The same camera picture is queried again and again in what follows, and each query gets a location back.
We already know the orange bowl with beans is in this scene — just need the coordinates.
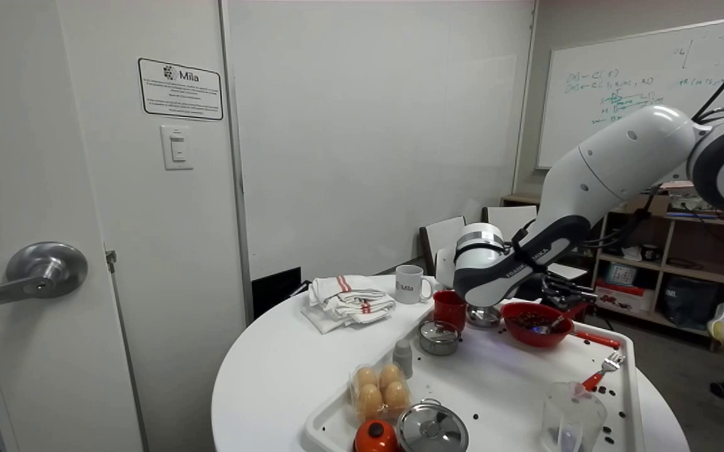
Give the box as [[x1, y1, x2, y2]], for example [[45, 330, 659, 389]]
[[499, 303, 572, 350]]

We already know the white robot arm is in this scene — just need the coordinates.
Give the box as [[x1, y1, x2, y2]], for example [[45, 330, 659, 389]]
[[453, 107, 724, 310]]

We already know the small steel dish behind bowl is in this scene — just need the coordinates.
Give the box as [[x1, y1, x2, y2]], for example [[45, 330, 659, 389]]
[[416, 321, 460, 357]]

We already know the small steel bowl by orange bowl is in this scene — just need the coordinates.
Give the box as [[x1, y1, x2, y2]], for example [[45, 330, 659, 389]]
[[467, 308, 499, 330]]

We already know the white red-striped cloth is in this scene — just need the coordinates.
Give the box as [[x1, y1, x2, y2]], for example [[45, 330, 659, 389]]
[[301, 274, 395, 334]]

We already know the grey metal mug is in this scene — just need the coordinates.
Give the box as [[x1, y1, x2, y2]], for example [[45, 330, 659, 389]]
[[395, 265, 431, 304]]

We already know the black box on floor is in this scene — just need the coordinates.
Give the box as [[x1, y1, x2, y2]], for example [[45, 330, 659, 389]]
[[252, 267, 301, 316]]

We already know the red mug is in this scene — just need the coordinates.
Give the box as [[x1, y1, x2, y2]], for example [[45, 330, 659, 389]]
[[431, 292, 464, 334]]

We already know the small grey shaker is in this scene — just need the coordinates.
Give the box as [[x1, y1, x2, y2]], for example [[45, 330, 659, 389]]
[[391, 339, 411, 379]]

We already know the round white table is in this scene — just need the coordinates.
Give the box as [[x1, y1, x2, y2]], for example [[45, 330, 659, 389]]
[[210, 299, 689, 452]]

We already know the small orange lid object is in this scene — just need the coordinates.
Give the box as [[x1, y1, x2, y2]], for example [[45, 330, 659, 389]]
[[351, 419, 400, 452]]

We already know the white rectangular tray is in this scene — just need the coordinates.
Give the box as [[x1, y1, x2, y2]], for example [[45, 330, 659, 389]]
[[299, 308, 639, 452]]

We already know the whiteboard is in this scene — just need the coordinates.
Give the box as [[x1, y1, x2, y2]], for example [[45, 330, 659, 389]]
[[538, 20, 724, 168]]

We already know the wooden shelf unit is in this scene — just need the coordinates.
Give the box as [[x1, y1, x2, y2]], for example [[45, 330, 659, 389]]
[[591, 212, 724, 338]]

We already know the white light switch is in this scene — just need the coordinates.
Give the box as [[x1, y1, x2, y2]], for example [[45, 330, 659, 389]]
[[161, 127, 193, 172]]

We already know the wall sign paper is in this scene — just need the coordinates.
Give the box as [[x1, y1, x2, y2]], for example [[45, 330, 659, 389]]
[[137, 59, 223, 122]]

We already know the orange-handled fork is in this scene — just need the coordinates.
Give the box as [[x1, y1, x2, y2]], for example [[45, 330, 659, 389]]
[[581, 359, 619, 393]]

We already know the silver door handle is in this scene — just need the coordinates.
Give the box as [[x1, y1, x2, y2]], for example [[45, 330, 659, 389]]
[[0, 241, 87, 304]]

